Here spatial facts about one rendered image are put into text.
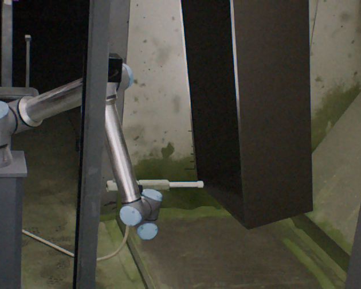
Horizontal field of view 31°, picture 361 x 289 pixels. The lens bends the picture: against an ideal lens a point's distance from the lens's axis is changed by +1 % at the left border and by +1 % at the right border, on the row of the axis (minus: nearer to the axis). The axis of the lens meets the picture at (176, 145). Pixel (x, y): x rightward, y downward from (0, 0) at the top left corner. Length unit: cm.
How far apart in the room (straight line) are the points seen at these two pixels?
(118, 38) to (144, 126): 55
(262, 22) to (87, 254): 129
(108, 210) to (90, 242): 213
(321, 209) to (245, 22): 164
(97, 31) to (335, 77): 274
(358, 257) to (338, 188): 282
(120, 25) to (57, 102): 89
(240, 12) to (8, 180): 126
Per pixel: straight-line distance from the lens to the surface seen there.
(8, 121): 303
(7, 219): 307
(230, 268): 354
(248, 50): 271
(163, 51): 377
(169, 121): 388
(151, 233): 287
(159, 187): 316
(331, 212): 390
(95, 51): 169
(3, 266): 318
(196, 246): 372
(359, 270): 116
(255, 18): 269
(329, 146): 424
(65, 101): 292
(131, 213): 269
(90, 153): 176
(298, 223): 413
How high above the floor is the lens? 170
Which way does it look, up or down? 18 degrees down
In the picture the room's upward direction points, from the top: 5 degrees clockwise
